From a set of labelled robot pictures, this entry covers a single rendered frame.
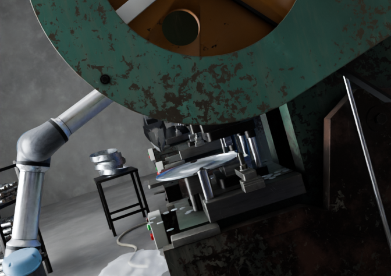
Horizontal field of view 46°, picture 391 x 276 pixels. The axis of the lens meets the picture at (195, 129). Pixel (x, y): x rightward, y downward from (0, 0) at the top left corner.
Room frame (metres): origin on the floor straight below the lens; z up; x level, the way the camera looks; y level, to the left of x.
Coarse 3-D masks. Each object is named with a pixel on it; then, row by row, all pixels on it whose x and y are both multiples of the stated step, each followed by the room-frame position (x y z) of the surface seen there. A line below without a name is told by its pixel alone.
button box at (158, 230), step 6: (150, 216) 1.73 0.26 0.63; (156, 216) 1.73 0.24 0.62; (156, 222) 1.72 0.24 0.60; (156, 228) 1.72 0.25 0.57; (162, 228) 1.73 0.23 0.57; (156, 234) 1.72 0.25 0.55; (162, 234) 1.73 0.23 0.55; (156, 240) 1.72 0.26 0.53; (162, 240) 1.72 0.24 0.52; (168, 240) 1.73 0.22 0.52; (162, 246) 1.72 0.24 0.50
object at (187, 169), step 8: (200, 160) 1.68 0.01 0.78; (208, 160) 1.57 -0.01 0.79; (216, 160) 1.56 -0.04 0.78; (224, 160) 1.51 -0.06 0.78; (232, 160) 1.45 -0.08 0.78; (176, 168) 1.65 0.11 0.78; (184, 168) 1.54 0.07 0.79; (192, 168) 1.49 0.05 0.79; (208, 168) 1.40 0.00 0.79; (160, 176) 1.56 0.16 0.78; (168, 176) 1.51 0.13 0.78; (176, 176) 1.46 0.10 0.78; (184, 176) 1.40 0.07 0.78
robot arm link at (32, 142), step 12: (96, 96) 1.63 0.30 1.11; (72, 108) 1.60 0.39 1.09; (84, 108) 1.60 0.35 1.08; (96, 108) 1.62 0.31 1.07; (48, 120) 1.57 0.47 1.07; (60, 120) 1.57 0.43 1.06; (72, 120) 1.57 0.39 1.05; (84, 120) 1.60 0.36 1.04; (36, 132) 1.54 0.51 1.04; (48, 132) 1.53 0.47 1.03; (60, 132) 1.54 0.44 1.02; (72, 132) 1.59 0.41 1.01; (24, 144) 1.55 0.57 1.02; (36, 144) 1.53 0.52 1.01; (48, 144) 1.53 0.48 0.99; (60, 144) 1.56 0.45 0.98; (36, 156) 1.55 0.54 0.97; (48, 156) 1.57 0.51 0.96
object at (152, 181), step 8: (216, 168) 1.47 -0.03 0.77; (192, 176) 1.49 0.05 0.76; (152, 184) 1.46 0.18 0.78; (160, 184) 1.46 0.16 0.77; (192, 184) 1.49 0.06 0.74; (200, 184) 1.49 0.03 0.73; (192, 192) 1.48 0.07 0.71; (200, 192) 1.49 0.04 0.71; (192, 200) 1.49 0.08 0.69; (200, 200) 1.50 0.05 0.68; (200, 208) 1.49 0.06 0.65
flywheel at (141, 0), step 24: (120, 0) 1.13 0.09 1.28; (144, 0) 1.09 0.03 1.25; (168, 0) 1.14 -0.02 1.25; (192, 0) 1.15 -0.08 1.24; (216, 0) 1.15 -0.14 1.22; (264, 0) 1.16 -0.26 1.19; (288, 0) 1.17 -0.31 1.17; (144, 24) 1.14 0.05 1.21; (216, 24) 1.15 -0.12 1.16; (240, 24) 1.16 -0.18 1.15; (264, 24) 1.16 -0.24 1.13; (168, 48) 1.14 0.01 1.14; (192, 48) 1.15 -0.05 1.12; (216, 48) 1.15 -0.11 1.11; (240, 48) 1.15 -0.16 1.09
